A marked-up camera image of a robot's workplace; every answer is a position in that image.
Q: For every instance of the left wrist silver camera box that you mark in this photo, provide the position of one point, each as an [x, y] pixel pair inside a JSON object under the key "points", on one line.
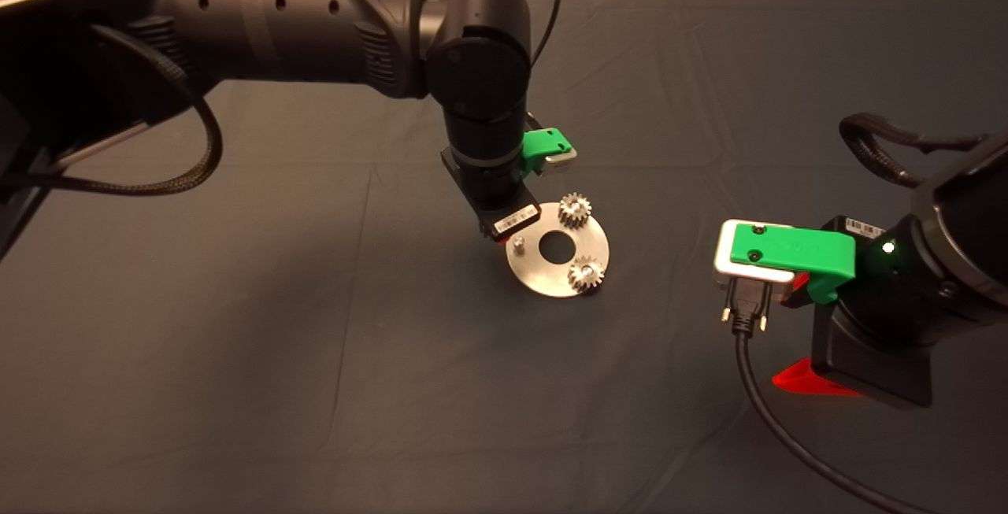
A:
{"points": [[563, 157]]}

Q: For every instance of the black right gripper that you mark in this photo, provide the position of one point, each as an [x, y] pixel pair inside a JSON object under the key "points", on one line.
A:
{"points": [[866, 364]]}

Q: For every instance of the dark table cloth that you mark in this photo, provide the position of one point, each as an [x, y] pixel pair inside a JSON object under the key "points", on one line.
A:
{"points": [[315, 380]]}

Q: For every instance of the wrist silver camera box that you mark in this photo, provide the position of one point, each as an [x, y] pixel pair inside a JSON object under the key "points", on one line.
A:
{"points": [[723, 258], [563, 157]]}

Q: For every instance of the round metal carrier plate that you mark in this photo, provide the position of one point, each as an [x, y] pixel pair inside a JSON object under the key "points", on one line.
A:
{"points": [[543, 274]]}

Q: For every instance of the right wrist green camera mount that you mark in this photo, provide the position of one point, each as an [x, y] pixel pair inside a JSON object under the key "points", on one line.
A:
{"points": [[795, 250]]}

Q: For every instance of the wrist green camera mount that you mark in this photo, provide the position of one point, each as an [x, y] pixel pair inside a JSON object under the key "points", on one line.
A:
{"points": [[795, 250], [543, 146]]}

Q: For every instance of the small steel planetary gear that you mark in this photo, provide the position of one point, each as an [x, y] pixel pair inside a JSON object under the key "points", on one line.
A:
{"points": [[575, 211], [587, 274]]}

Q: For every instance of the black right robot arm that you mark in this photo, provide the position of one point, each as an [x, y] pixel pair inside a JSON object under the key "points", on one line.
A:
{"points": [[961, 246]]}

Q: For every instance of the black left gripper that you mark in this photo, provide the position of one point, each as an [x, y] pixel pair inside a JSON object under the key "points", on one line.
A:
{"points": [[504, 211]]}

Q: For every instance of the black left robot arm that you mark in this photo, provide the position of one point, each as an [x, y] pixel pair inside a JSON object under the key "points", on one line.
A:
{"points": [[315, 34]]}

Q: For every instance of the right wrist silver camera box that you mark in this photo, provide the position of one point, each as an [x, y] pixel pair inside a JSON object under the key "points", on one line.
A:
{"points": [[723, 258]]}

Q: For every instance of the left wrist green camera mount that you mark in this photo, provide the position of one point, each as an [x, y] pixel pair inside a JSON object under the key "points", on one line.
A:
{"points": [[543, 146]]}

